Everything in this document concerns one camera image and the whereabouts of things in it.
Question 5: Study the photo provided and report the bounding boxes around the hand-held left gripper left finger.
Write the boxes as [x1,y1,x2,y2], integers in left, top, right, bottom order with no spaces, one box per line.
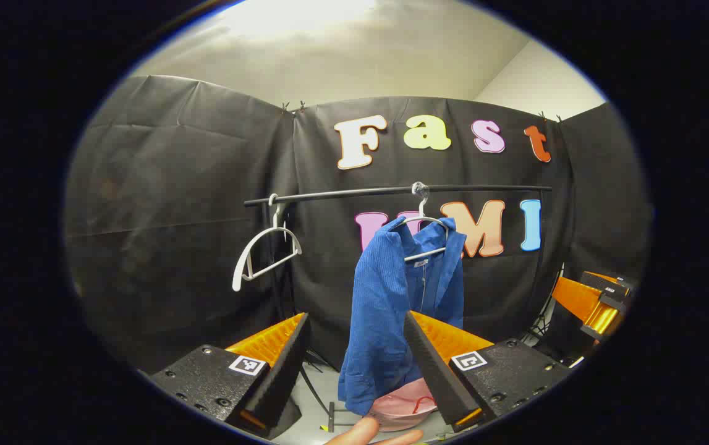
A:
[147,312,312,441]

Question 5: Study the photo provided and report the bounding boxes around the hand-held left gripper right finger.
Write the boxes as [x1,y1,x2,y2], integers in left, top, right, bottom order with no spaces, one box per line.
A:
[404,310,574,433]

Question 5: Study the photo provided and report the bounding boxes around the pink laundry hamper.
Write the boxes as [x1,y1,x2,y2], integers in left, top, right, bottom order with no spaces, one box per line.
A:
[367,378,438,432]

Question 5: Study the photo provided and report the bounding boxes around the blue corduroy shirt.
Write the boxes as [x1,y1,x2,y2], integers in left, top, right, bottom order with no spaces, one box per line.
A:
[338,216,467,417]

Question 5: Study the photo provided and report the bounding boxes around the plain white hanger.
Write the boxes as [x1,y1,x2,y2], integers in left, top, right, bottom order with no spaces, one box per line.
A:
[232,193,303,292]

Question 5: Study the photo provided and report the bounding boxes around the white hanger with taped hook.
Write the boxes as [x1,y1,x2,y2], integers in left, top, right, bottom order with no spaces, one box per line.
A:
[391,184,451,263]

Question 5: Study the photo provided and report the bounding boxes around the black clothes rack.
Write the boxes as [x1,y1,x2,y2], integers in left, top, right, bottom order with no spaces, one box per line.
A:
[244,183,553,433]

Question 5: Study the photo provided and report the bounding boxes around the black tripod stand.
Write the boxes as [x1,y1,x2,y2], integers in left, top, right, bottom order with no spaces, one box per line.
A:
[524,263,568,347]

